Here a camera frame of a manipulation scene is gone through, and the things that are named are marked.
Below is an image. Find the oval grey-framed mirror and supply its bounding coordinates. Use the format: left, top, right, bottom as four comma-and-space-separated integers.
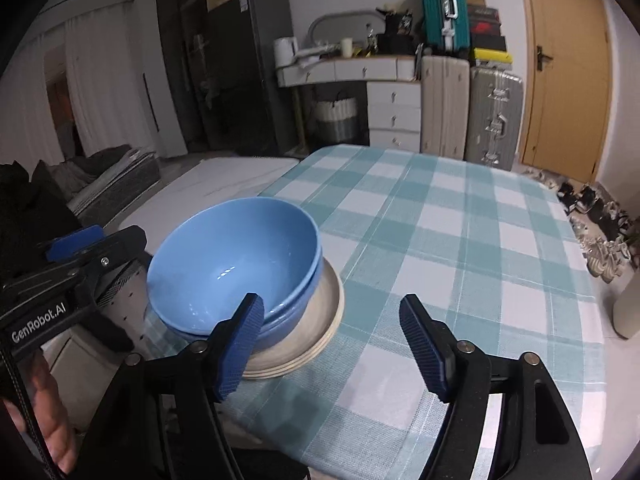
306, 9, 387, 47

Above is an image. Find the grey striped folded mattress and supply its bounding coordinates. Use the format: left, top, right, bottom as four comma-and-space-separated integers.
65, 145, 161, 219

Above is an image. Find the wooden door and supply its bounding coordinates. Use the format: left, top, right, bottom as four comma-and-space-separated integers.
515, 0, 614, 187

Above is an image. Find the dark refrigerator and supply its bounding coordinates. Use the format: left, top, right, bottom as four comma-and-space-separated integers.
205, 0, 299, 157

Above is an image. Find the white drawer cabinet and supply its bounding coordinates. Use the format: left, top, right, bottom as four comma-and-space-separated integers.
276, 55, 424, 154

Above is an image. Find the white closet door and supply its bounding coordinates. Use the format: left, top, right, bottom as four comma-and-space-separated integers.
132, 0, 189, 159

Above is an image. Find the black paper bag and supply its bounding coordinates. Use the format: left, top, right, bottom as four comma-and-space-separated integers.
376, 7, 417, 54

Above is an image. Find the silver hard suitcase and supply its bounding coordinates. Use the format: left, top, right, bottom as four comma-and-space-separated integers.
465, 66, 525, 171

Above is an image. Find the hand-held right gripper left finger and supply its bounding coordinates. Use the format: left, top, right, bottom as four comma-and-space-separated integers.
75, 292, 266, 480

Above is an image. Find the white curtain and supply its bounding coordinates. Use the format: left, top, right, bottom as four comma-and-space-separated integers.
0, 2, 152, 167

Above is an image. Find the grey white woven basket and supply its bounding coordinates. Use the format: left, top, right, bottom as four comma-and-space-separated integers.
311, 94, 359, 145

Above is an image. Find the beige hard suitcase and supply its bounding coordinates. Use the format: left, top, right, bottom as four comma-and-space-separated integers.
420, 55, 471, 159

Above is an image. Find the teal hard suitcase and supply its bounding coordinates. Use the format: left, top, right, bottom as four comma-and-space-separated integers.
418, 0, 471, 56

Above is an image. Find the black cloth pile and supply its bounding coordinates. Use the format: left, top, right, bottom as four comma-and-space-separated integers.
0, 160, 82, 281

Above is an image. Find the white trash bin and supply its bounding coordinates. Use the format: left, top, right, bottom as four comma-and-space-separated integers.
614, 280, 640, 342

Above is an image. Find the black braided cable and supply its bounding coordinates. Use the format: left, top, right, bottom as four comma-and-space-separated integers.
0, 347, 56, 480

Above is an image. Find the yellow black shoe box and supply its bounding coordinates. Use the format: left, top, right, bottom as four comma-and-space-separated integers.
472, 47, 512, 67

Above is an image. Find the teal checked tablecloth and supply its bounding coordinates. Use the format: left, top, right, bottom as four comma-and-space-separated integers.
145, 144, 607, 480

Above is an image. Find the white paper towel roll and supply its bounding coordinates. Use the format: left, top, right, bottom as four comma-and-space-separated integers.
273, 37, 297, 67

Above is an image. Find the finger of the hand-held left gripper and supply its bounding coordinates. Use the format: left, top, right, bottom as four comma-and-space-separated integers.
44, 225, 106, 264
80, 224, 149, 287

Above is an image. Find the person's left hand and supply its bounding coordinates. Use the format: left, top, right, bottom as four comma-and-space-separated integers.
20, 350, 79, 477

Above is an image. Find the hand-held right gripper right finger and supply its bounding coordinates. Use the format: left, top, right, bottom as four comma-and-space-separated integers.
398, 293, 594, 480

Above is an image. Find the white handheld appliance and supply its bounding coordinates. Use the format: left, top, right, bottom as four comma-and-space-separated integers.
295, 44, 337, 69

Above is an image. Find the scattered sneakers group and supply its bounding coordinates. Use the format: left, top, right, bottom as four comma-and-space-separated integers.
520, 167, 640, 287

